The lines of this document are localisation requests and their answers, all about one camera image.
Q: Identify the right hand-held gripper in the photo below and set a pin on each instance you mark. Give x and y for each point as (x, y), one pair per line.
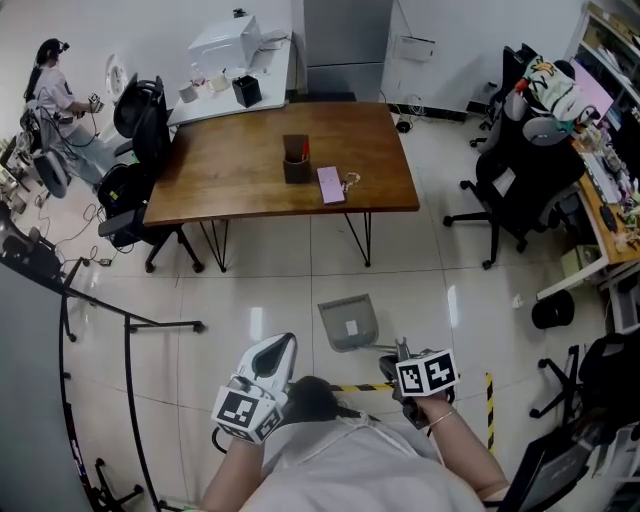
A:
(427, 375)

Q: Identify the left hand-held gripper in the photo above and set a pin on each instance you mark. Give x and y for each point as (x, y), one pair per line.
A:
(242, 412)

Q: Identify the grey dustpan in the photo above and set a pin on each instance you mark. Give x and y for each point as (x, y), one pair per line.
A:
(345, 320)

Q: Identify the person's right forearm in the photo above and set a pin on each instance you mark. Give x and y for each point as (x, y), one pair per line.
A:
(465, 450)

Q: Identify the person's left forearm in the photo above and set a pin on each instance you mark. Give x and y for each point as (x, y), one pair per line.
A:
(227, 480)

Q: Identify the person's white shirt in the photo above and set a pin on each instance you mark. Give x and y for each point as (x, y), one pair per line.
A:
(360, 475)

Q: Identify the yellow black floor tape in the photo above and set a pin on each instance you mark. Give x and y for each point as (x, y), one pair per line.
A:
(489, 410)

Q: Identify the crumpled white paper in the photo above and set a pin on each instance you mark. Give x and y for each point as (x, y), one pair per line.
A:
(518, 302)

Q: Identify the brown pen holder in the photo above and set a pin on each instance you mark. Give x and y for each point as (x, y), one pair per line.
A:
(296, 172)

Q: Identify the black mesh chair back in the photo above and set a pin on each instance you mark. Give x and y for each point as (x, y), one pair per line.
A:
(555, 475)

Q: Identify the brown wooden table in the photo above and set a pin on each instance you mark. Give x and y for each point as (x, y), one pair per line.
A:
(235, 170)

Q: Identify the red pen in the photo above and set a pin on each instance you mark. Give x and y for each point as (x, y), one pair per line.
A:
(305, 151)

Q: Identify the pale green box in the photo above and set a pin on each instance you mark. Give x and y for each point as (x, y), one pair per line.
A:
(579, 262)

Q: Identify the black grey-headrest office chair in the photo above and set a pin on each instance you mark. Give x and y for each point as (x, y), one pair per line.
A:
(515, 185)

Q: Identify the black backpack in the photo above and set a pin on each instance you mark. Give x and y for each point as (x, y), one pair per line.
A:
(120, 190)

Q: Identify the whiteboard on black stand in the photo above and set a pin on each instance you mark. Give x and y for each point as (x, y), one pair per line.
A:
(30, 390)

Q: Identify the black computer mouse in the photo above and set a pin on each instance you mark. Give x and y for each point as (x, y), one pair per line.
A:
(608, 216)

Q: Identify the white table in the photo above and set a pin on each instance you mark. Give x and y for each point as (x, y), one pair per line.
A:
(272, 95)

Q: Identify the black square holder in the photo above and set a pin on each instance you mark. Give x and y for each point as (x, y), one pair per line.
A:
(246, 93)

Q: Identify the grey cup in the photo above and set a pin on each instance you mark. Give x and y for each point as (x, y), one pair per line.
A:
(188, 94)

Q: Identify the white mug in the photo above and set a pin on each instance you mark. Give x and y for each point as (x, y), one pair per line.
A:
(217, 85)

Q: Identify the white keyboard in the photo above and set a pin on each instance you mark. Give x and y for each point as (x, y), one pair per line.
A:
(602, 177)

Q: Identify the grey swivel chair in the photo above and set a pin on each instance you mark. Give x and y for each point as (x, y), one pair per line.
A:
(52, 172)

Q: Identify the clear water bottle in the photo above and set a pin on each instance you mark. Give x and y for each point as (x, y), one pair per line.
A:
(197, 75)

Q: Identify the colourful patterned cloth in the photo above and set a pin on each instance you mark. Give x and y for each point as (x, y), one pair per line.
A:
(550, 92)

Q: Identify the grey refrigerator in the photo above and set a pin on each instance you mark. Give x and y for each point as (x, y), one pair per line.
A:
(347, 50)

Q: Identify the white microwave oven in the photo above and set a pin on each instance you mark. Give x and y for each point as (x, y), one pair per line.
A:
(220, 42)

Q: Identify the white round floor fan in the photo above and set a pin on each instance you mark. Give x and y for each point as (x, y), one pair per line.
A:
(115, 75)

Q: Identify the pink-screen monitor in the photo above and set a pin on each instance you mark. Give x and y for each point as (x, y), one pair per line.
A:
(595, 87)

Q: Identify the white storage shelf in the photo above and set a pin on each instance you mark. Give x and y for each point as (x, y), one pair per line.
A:
(610, 45)

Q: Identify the wooden desk white frame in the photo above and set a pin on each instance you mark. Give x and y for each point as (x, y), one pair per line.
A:
(605, 235)

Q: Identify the white wall box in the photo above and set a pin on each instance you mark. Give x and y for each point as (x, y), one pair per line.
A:
(414, 48)

